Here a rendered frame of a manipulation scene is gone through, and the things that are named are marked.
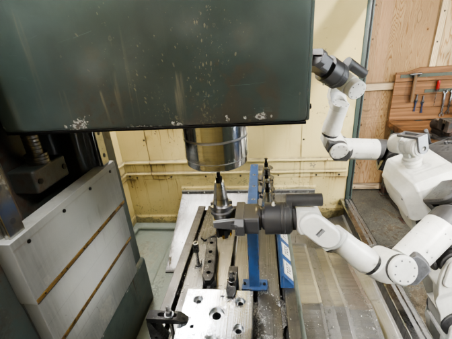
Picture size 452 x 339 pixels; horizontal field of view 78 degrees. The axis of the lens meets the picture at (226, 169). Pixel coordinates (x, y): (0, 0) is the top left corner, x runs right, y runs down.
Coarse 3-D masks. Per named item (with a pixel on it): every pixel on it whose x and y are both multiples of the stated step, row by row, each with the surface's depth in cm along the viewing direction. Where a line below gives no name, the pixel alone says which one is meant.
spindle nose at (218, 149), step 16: (192, 128) 62; (208, 128) 61; (224, 128) 61; (240, 128) 64; (192, 144) 64; (208, 144) 62; (224, 144) 62; (240, 144) 65; (192, 160) 66; (208, 160) 64; (224, 160) 64; (240, 160) 66
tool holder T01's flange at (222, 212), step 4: (212, 200) 79; (212, 204) 79; (228, 204) 76; (212, 208) 76; (216, 208) 75; (220, 208) 75; (224, 208) 75; (228, 208) 75; (232, 208) 79; (212, 212) 77; (216, 212) 75; (220, 212) 75; (224, 212) 76; (228, 212) 76; (232, 212) 77; (216, 216) 76; (220, 216) 75; (224, 216) 76
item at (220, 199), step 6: (222, 180) 75; (216, 186) 74; (222, 186) 74; (216, 192) 75; (222, 192) 74; (216, 198) 75; (222, 198) 75; (228, 198) 77; (216, 204) 76; (222, 204) 75
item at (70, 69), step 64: (0, 0) 50; (64, 0) 49; (128, 0) 48; (192, 0) 47; (256, 0) 46; (0, 64) 55; (64, 64) 54; (128, 64) 53; (192, 64) 51; (256, 64) 50; (64, 128) 60; (128, 128) 58
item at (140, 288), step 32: (0, 128) 72; (0, 160) 72; (32, 160) 75; (64, 160) 84; (96, 160) 97; (0, 192) 59; (32, 192) 75; (0, 224) 60; (128, 224) 123; (0, 288) 63; (128, 288) 118; (0, 320) 62; (128, 320) 117
